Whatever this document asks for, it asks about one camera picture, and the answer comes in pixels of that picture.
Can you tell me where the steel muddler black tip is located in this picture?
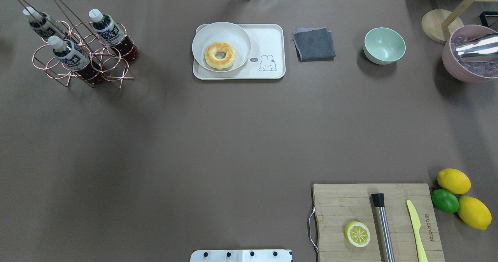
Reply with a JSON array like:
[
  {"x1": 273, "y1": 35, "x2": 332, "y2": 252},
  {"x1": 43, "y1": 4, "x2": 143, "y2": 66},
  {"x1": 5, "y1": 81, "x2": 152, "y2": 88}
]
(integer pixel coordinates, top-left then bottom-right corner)
[{"x1": 371, "y1": 193, "x2": 395, "y2": 262}]

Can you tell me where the tea bottle far right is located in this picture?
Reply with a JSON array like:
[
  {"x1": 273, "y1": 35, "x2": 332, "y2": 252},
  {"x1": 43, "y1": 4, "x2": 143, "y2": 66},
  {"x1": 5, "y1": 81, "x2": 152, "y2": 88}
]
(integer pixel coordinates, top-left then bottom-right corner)
[{"x1": 88, "y1": 9, "x2": 139, "y2": 62}]

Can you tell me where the silver metal scoop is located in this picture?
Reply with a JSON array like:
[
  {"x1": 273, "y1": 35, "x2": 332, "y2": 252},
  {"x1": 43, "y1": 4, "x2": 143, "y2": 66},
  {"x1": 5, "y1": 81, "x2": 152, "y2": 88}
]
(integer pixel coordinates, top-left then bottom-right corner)
[{"x1": 455, "y1": 33, "x2": 498, "y2": 62}]

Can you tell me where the tea bottle robot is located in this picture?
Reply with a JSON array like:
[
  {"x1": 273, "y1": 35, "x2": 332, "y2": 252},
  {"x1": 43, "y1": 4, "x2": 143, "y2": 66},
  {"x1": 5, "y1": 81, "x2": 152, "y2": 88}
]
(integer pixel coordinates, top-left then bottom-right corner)
[{"x1": 47, "y1": 35, "x2": 104, "y2": 85}]

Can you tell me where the tea bottle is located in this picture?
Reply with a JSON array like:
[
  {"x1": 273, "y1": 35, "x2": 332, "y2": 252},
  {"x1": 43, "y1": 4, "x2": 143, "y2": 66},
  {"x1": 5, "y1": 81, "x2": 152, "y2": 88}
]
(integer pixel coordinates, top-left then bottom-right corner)
[
  {"x1": 23, "y1": 7, "x2": 67, "y2": 42},
  {"x1": 88, "y1": 9, "x2": 139, "y2": 62}
]

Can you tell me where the yellow plastic knife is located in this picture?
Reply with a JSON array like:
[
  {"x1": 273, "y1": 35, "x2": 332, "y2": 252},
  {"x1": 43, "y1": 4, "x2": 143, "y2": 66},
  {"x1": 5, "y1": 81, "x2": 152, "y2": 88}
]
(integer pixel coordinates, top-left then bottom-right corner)
[{"x1": 406, "y1": 200, "x2": 428, "y2": 262}]

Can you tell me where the tea bottle far left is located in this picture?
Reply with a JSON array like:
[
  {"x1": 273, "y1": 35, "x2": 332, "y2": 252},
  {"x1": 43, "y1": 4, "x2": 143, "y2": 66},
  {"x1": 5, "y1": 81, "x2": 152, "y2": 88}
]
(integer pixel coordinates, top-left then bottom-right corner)
[{"x1": 23, "y1": 7, "x2": 67, "y2": 42}]

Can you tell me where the copper wire bottle rack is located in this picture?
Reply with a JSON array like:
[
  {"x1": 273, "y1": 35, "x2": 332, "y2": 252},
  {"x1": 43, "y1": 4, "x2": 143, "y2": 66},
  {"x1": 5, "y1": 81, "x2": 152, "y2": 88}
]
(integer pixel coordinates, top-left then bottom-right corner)
[{"x1": 17, "y1": 0, "x2": 135, "y2": 89}]

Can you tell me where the green lime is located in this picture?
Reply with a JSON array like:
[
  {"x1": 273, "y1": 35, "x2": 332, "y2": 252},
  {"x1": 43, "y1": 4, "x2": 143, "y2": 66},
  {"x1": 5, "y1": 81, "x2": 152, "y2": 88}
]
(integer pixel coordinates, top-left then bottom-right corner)
[{"x1": 431, "y1": 189, "x2": 459, "y2": 213}]

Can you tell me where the glazed donut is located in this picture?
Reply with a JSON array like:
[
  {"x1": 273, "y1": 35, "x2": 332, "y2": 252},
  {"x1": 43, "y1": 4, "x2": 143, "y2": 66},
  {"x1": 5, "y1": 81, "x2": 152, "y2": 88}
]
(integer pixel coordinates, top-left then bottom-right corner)
[{"x1": 205, "y1": 41, "x2": 237, "y2": 70}]

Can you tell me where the yellow lemon upper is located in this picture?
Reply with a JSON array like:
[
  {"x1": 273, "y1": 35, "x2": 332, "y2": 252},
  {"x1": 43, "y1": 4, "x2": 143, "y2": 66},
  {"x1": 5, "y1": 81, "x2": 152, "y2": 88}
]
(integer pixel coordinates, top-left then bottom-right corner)
[{"x1": 437, "y1": 168, "x2": 472, "y2": 195}]

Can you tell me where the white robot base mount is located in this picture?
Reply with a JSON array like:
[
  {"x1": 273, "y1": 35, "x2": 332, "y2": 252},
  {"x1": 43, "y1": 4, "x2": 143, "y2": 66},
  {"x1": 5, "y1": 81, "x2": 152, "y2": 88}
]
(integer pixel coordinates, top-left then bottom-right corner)
[{"x1": 190, "y1": 248, "x2": 293, "y2": 262}]

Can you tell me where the yellow lemon lower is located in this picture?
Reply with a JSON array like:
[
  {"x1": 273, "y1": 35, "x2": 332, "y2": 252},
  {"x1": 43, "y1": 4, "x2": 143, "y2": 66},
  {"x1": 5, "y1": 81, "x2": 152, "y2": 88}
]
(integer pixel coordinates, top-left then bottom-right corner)
[{"x1": 457, "y1": 196, "x2": 492, "y2": 230}]

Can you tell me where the cream rabbit print tray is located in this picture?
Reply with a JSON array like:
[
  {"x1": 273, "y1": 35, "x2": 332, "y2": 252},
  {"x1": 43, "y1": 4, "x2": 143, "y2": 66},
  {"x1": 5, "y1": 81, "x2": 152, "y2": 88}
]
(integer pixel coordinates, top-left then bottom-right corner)
[{"x1": 193, "y1": 24, "x2": 285, "y2": 80}]

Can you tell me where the wooden round stand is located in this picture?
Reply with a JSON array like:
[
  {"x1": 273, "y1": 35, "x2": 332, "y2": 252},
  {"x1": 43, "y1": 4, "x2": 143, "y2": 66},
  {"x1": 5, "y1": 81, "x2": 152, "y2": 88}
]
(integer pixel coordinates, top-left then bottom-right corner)
[{"x1": 421, "y1": 0, "x2": 498, "y2": 44}]

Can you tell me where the grey folded cloth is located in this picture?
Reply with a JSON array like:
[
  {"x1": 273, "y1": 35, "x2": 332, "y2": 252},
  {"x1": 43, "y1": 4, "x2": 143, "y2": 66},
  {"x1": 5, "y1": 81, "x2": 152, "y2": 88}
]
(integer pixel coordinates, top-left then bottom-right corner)
[{"x1": 292, "y1": 28, "x2": 336, "y2": 61}]

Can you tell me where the half lemon slice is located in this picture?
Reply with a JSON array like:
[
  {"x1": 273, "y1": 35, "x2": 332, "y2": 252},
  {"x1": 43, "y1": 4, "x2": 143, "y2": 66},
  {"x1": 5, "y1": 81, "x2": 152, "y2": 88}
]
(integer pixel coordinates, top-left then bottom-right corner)
[{"x1": 344, "y1": 221, "x2": 370, "y2": 248}]

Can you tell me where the white round plate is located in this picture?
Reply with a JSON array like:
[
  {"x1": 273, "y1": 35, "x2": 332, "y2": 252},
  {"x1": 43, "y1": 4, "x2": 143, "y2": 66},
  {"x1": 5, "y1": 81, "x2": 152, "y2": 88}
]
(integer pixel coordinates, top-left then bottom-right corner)
[{"x1": 192, "y1": 22, "x2": 251, "y2": 73}]

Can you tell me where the pink ice bucket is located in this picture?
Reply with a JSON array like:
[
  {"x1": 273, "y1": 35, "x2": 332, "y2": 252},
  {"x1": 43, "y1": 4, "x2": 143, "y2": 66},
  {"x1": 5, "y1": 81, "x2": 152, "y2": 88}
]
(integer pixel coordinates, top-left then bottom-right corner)
[{"x1": 442, "y1": 24, "x2": 497, "y2": 83}]

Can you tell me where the bamboo cutting board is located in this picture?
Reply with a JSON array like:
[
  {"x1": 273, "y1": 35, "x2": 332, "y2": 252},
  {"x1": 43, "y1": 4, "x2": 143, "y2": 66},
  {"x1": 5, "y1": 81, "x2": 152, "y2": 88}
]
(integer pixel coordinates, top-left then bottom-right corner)
[{"x1": 312, "y1": 183, "x2": 445, "y2": 262}]

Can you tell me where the mint green bowl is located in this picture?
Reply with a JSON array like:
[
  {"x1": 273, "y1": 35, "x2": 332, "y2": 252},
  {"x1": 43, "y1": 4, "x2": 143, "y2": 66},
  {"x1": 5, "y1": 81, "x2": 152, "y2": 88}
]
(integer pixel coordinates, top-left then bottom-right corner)
[{"x1": 363, "y1": 28, "x2": 406, "y2": 65}]

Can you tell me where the yellow lemon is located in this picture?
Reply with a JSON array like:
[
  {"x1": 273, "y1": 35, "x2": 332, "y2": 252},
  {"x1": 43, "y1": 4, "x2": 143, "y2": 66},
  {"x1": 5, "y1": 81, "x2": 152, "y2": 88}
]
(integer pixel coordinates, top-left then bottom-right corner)
[
  {"x1": 457, "y1": 196, "x2": 492, "y2": 230},
  {"x1": 437, "y1": 168, "x2": 472, "y2": 195}
]

